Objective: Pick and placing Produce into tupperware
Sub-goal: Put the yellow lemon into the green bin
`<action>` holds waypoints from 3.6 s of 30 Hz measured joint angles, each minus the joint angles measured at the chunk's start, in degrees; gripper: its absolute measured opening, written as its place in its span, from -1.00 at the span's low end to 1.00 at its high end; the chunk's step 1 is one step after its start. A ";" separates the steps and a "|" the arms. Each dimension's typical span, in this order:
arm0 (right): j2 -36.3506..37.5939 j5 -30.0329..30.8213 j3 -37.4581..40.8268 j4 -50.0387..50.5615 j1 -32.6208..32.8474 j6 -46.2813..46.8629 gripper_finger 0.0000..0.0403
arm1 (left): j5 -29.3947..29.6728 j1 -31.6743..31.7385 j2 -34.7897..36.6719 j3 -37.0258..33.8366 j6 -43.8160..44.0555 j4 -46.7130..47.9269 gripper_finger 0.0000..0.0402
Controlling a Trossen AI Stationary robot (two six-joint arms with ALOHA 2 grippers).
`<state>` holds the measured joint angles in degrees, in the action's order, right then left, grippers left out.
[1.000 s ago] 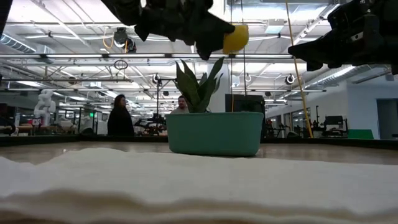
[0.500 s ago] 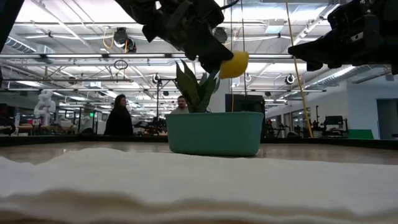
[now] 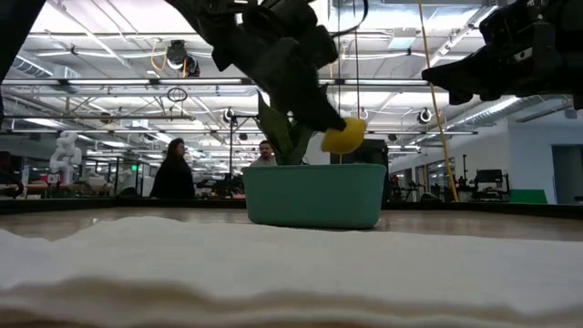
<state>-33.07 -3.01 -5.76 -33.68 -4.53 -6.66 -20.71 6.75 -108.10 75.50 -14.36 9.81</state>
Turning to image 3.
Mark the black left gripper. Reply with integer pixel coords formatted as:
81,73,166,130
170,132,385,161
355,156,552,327
211,0,348,133

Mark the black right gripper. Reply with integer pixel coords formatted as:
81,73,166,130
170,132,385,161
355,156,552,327
421,0,583,110

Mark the yellow lemon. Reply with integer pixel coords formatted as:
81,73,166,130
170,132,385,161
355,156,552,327
320,117,368,156

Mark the teal plastic tupperware container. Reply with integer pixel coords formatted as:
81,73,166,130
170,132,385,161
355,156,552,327
240,162,388,231

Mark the snake plant in white pot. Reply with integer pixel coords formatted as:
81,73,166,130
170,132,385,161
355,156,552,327
254,90,320,166

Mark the person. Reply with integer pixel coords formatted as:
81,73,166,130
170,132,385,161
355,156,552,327
149,138,197,200
249,139,279,168

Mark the green panel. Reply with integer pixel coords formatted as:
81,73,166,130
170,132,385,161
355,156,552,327
508,189,548,205

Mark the white folded cloth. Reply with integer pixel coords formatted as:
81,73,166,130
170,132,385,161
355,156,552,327
0,215,583,328

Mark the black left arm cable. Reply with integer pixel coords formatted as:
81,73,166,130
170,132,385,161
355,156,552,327
334,0,371,38

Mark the yellow hanging cable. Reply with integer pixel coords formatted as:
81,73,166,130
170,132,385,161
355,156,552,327
417,0,460,203

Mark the black hanging cable loop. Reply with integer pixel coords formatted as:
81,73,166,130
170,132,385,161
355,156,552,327
166,86,189,104

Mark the black aluminium table frame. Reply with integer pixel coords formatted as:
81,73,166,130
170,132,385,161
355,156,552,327
0,196,583,220

